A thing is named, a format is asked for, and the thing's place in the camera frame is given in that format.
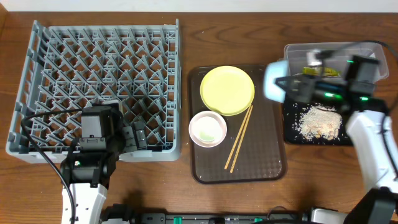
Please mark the brown plastic serving tray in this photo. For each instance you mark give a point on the brown plastic serving tray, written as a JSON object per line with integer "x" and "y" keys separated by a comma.
{"x": 260, "y": 156}

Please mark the pink white bowl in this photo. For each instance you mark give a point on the pink white bowl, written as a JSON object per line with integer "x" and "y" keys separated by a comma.
{"x": 214, "y": 115}

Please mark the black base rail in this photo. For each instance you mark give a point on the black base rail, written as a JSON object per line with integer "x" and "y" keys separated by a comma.
{"x": 205, "y": 218}

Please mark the black rectangular tray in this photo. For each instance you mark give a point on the black rectangular tray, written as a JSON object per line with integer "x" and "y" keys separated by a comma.
{"x": 292, "y": 130}

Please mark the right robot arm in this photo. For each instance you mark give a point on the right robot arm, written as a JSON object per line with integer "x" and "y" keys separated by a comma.
{"x": 368, "y": 127}

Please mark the light blue bowl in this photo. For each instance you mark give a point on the light blue bowl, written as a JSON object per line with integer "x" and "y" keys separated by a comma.
{"x": 273, "y": 71}

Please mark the green snack wrapper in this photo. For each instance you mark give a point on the green snack wrapper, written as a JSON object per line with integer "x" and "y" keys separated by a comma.
{"x": 327, "y": 72}

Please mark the wooden chopstick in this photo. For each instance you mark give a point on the wooden chopstick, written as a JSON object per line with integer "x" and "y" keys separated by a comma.
{"x": 240, "y": 137}
{"x": 234, "y": 152}

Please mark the grey plastic dishwasher rack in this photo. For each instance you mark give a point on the grey plastic dishwasher rack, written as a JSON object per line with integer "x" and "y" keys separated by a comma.
{"x": 68, "y": 68}

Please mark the rice food scraps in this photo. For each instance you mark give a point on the rice food scraps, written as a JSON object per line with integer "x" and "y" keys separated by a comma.
{"x": 320, "y": 122}

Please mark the right wooden chopstick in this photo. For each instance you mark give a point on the right wooden chopstick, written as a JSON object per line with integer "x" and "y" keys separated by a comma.
{"x": 240, "y": 137}

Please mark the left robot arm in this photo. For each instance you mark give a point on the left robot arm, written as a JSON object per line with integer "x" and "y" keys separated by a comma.
{"x": 91, "y": 160}

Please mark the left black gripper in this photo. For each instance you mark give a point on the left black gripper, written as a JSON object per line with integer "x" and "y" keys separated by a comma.
{"x": 134, "y": 137}

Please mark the clear plastic waste bin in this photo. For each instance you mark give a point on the clear plastic waste bin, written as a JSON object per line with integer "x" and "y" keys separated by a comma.
{"x": 335, "y": 55}

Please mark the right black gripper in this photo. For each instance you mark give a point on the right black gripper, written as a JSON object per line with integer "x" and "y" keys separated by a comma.
{"x": 301, "y": 88}

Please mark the small white cup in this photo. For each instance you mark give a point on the small white cup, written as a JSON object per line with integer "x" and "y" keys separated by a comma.
{"x": 207, "y": 129}

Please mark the left wooden chopstick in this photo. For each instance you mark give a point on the left wooden chopstick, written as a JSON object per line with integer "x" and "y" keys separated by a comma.
{"x": 234, "y": 152}

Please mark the yellow round plate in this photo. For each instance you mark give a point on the yellow round plate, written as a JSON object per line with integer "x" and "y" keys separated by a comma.
{"x": 227, "y": 90}

